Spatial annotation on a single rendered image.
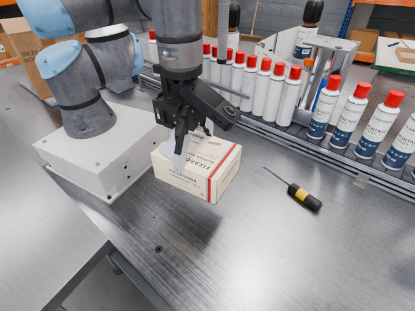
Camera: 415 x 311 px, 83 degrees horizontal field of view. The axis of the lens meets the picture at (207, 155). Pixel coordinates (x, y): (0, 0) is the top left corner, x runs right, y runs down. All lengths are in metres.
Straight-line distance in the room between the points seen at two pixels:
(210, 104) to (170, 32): 0.12
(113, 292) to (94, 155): 0.97
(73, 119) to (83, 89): 0.09
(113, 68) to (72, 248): 0.47
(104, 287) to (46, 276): 0.90
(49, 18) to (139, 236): 0.46
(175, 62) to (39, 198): 0.58
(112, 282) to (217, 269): 1.03
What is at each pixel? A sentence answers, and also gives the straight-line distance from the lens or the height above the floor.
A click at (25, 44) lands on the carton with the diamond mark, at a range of 1.23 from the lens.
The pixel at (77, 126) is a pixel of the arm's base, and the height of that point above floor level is 0.98.
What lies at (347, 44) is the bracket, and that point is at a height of 1.14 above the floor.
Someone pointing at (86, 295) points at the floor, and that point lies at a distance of 1.56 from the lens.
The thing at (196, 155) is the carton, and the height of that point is 1.02.
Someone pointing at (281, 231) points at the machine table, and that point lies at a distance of 0.64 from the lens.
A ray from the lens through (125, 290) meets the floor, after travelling 1.50.
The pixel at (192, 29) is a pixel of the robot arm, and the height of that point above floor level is 1.27.
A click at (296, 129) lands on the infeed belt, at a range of 0.89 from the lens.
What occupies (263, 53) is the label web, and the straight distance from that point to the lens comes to 1.03.
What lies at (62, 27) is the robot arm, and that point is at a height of 1.27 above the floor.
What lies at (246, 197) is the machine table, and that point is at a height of 0.83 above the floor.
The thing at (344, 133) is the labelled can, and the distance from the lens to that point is 0.81.
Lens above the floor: 1.35
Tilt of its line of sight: 41 degrees down
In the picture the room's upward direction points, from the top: straight up
